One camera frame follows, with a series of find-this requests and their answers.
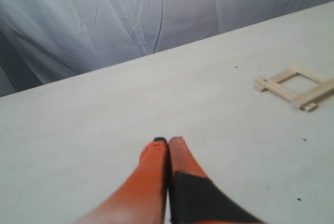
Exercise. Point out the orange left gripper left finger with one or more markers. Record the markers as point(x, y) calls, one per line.
point(142, 197)

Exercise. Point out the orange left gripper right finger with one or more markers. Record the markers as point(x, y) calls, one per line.
point(194, 198)

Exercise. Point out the wooden stick with two holes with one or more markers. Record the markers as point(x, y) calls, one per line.
point(265, 84)

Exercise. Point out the wooden stick with end hole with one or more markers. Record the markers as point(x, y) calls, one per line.
point(279, 78)

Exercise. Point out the plain wooden stick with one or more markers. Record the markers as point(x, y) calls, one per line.
point(308, 73)

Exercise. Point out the white backdrop curtain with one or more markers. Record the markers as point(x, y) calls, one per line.
point(44, 41)

